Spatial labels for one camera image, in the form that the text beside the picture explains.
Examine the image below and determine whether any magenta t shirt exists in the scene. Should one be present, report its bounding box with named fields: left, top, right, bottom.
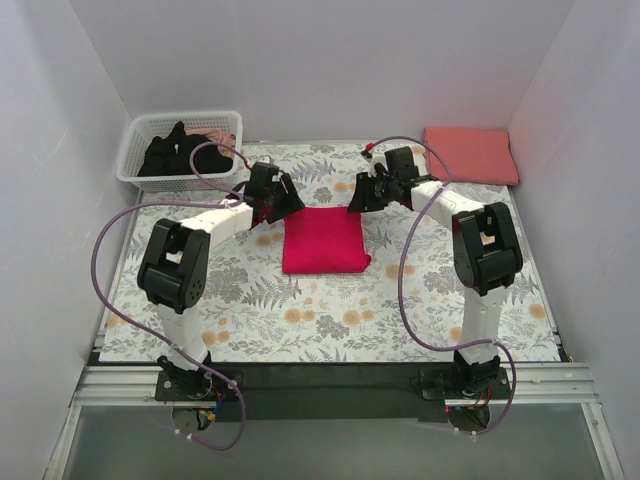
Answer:
left=282, top=207, right=371, bottom=275

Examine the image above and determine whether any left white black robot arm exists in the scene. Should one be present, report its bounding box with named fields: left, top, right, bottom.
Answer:
left=137, top=162, right=304, bottom=400

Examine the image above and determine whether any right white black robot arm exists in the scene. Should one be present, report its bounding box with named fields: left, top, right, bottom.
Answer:
left=348, top=145, right=523, bottom=398

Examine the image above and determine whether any light pink t shirt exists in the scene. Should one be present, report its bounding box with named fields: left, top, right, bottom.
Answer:
left=185, top=127, right=236, bottom=159

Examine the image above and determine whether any folded salmon t shirt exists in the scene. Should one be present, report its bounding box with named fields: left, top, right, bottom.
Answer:
left=424, top=127, right=520, bottom=186

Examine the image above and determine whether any floral patterned table mat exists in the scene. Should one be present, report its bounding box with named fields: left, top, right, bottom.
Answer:
left=98, top=143, right=561, bottom=363

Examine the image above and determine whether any black t shirt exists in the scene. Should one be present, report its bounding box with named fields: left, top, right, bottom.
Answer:
left=138, top=121, right=234, bottom=177

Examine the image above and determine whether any white plastic laundry basket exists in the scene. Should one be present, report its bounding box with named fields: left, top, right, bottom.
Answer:
left=116, top=111, right=245, bottom=192

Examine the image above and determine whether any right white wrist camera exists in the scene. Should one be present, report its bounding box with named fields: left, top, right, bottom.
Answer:
left=368, top=152, right=387, bottom=177

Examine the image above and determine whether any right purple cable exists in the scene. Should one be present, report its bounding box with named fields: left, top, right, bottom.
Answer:
left=362, top=135, right=517, bottom=441

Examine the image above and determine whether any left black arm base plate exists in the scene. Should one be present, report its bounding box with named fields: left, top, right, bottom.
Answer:
left=154, top=370, right=244, bottom=402

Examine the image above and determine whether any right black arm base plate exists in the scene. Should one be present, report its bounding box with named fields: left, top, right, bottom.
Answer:
left=409, top=364, right=511, bottom=401

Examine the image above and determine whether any aluminium frame rail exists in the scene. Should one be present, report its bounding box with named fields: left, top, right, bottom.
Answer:
left=45, top=363, right=625, bottom=479

